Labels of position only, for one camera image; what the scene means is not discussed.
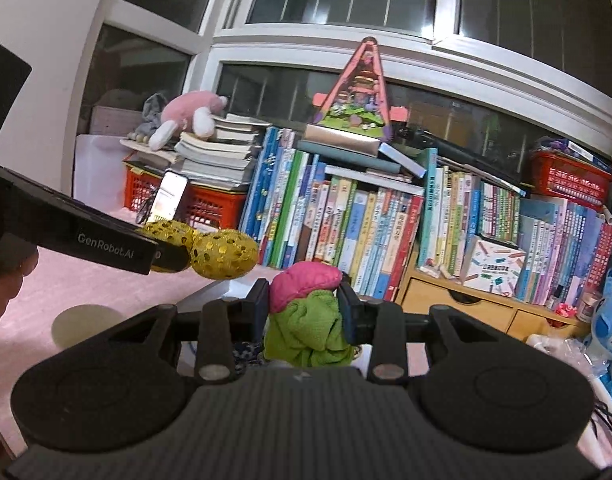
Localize smartphone on stand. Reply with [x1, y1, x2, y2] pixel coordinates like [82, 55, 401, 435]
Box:
[146, 170, 189, 223]

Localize clear plastic wrap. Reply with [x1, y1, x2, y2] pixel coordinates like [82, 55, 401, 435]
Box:
[526, 334, 609, 378]

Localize pink plush rabbit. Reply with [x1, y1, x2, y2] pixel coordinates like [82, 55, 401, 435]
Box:
[148, 90, 228, 151]

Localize stack of lying books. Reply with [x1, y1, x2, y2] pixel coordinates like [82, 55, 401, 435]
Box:
[120, 114, 278, 191]

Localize row of upright books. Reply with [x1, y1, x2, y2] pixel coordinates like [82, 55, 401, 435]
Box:
[241, 127, 612, 309]

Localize blue Stitch plush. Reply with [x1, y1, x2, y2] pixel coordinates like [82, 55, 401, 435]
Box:
[585, 270, 612, 398]

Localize red plastic basket right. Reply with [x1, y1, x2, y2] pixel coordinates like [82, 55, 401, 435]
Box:
[527, 151, 612, 211]

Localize white label printer box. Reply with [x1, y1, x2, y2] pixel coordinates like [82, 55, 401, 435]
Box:
[459, 235, 526, 297]

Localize pink bed cloth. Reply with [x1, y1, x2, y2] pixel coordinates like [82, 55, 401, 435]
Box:
[0, 206, 227, 456]

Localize grey plush toy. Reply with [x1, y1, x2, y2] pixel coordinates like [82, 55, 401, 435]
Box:
[128, 92, 168, 143]

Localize wooden drawer shelf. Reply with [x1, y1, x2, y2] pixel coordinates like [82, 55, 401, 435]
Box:
[396, 266, 589, 341]

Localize black cable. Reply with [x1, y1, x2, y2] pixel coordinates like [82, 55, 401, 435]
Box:
[591, 398, 612, 453]

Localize pink and green soft toy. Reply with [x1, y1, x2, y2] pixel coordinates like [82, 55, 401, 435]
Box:
[263, 261, 355, 368]

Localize yellow sequin soft bow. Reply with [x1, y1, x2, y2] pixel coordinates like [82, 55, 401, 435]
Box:
[138, 220, 258, 281]

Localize dark blue floral cloth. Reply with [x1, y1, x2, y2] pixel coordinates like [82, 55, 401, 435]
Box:
[232, 341, 267, 376]

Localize red plastic crate left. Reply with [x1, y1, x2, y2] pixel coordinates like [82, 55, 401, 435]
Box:
[123, 162, 246, 229]

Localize person's left hand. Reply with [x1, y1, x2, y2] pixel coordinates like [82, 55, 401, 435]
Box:
[0, 250, 39, 321]

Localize grey shallow box tray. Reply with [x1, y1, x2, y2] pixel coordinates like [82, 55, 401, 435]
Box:
[177, 266, 279, 313]

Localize triangular pink toy house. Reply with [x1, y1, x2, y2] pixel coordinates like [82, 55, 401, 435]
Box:
[313, 37, 408, 142]

